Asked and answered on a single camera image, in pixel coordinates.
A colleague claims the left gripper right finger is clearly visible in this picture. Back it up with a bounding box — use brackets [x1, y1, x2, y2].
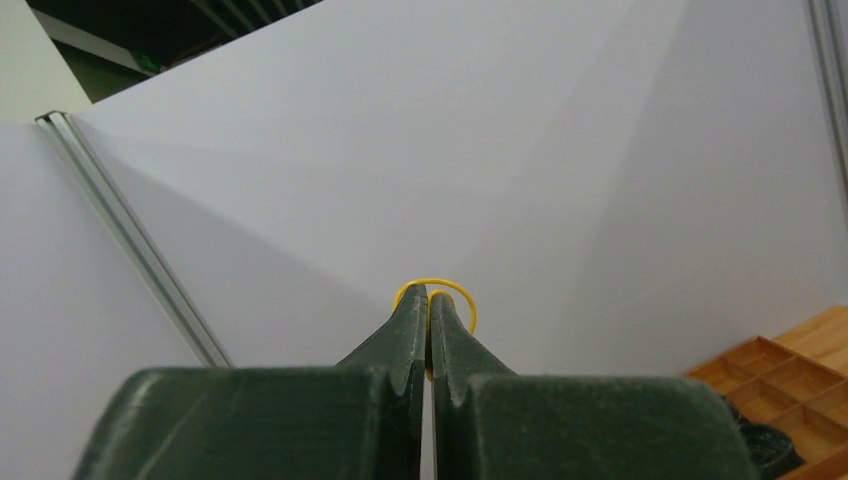
[430, 293, 757, 479]

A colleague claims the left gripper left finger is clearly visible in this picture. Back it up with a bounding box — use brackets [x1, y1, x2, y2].
[74, 285, 428, 479]

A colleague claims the rolled belt top left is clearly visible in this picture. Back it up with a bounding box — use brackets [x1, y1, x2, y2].
[722, 396, 806, 479]

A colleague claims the wooden compartment tray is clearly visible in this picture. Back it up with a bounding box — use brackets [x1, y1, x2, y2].
[686, 337, 847, 479]

